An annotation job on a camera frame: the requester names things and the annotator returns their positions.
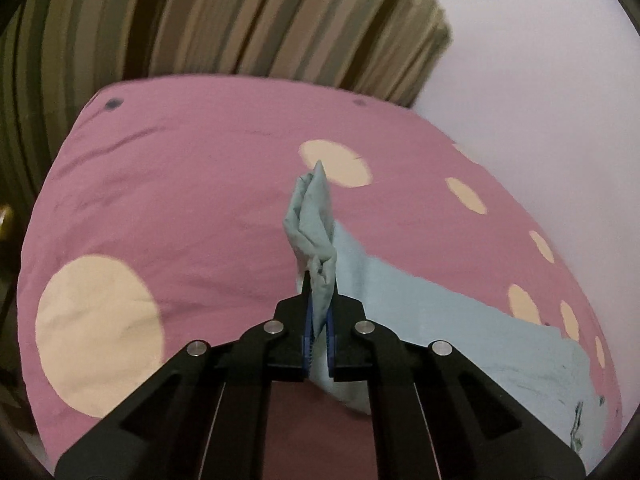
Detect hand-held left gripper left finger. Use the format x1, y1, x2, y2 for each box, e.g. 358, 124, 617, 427
54, 270, 315, 480

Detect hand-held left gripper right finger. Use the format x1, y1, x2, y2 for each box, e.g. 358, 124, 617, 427
325, 280, 587, 480

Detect light blue garment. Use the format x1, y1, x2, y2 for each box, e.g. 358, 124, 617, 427
282, 160, 608, 456

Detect pink dotted bed sheet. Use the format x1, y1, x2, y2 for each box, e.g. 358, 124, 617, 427
15, 74, 626, 480

